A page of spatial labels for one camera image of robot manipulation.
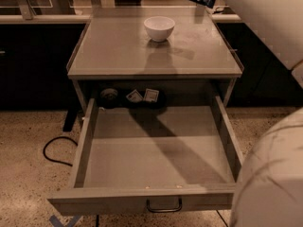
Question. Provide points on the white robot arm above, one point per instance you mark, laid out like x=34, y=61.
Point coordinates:
x=269, y=189

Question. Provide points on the grey open drawer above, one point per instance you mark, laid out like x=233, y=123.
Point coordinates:
x=126, y=157

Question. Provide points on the grey counter cabinet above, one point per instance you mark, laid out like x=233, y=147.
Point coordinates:
x=115, y=46

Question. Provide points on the white tea packet right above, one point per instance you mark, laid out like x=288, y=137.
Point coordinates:
x=151, y=95

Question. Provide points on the white tea packet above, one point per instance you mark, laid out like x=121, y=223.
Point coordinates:
x=134, y=96
x=151, y=95

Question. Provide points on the white tea packet left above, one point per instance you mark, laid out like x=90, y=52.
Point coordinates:
x=134, y=96

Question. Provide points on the round dark can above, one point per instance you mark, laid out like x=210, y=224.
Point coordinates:
x=109, y=97

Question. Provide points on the white ceramic bowl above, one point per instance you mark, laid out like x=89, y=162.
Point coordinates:
x=159, y=28

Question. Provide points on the black metal drawer handle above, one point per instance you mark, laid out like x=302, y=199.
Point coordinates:
x=164, y=206

